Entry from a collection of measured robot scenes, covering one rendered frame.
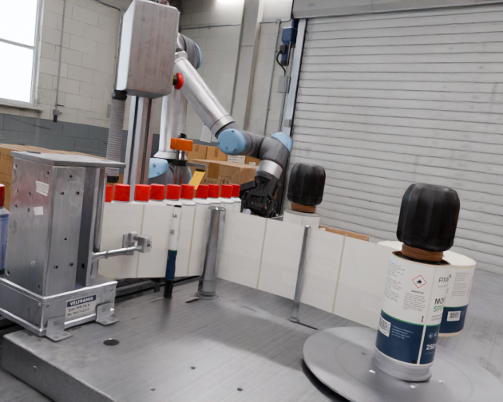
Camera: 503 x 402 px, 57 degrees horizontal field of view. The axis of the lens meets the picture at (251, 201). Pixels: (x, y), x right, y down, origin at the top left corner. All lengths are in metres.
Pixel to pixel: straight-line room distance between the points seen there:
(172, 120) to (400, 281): 1.05
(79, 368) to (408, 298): 0.46
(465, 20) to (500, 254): 2.43
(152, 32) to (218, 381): 0.73
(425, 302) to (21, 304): 0.60
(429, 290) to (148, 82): 0.70
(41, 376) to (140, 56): 0.66
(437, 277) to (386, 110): 4.93
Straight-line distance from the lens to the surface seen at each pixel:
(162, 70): 1.06
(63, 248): 0.74
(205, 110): 1.38
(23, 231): 0.77
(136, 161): 1.19
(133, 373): 0.67
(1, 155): 4.90
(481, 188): 5.23
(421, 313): 0.72
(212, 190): 1.23
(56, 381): 0.70
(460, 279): 1.00
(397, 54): 5.71
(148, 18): 1.07
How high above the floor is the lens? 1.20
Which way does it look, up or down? 7 degrees down
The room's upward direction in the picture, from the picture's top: 8 degrees clockwise
